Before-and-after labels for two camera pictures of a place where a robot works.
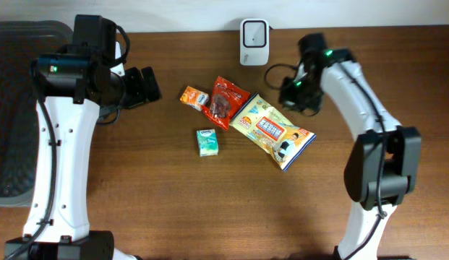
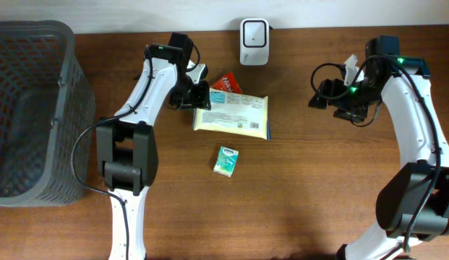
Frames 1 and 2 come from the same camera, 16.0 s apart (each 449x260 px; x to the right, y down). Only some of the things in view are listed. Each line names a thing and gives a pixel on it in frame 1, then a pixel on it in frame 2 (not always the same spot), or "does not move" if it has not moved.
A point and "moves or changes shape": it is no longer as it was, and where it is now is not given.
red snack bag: (227, 97) moves or changes shape
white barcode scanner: (254, 42) does not move
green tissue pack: (207, 142) to (225, 162)
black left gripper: (134, 88) to (194, 97)
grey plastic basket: (16, 44) does not move
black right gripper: (291, 101) to (342, 110)
